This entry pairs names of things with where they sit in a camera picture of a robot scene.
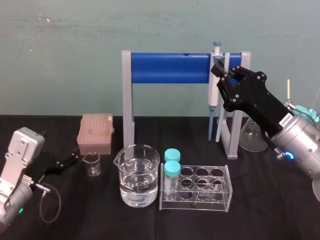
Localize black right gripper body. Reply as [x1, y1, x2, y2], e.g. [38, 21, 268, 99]
[223, 71, 296, 138]

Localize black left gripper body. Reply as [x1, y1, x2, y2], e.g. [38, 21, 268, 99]
[31, 149, 63, 185]

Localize thin glass stirring rod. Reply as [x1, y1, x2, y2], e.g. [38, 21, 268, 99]
[312, 87, 320, 111]

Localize white and blue pipette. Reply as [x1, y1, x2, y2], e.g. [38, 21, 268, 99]
[207, 41, 224, 144]

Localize small glass beaker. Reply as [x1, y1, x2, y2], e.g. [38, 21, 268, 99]
[81, 152, 102, 177]

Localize pink pipette tip box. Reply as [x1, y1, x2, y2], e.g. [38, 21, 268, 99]
[77, 113, 114, 156]

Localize clear glass conical flask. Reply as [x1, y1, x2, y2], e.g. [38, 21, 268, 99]
[238, 116, 270, 152]

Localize teal plastic object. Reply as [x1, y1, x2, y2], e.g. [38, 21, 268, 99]
[294, 104, 318, 124]

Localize blue and grey pipette stand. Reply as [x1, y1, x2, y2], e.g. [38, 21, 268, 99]
[121, 49, 251, 160]

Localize black table cloth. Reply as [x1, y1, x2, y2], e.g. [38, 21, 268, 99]
[0, 114, 320, 240]

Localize large glass beaker with water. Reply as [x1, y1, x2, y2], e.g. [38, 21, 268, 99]
[112, 143, 161, 208]

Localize clear tube with teal cap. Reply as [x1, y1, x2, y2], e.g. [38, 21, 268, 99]
[163, 148, 182, 163]
[163, 160, 182, 201]

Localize clear acrylic tube rack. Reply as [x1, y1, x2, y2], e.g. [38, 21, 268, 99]
[158, 163, 234, 213]

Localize clear glass vessel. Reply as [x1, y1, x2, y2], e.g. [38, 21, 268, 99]
[311, 176, 320, 201]

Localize right gripper cable silver plug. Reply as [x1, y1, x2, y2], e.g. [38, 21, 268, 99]
[286, 98, 299, 112]

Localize thin dark left gripper cable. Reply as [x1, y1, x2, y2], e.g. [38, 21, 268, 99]
[32, 182, 63, 224]

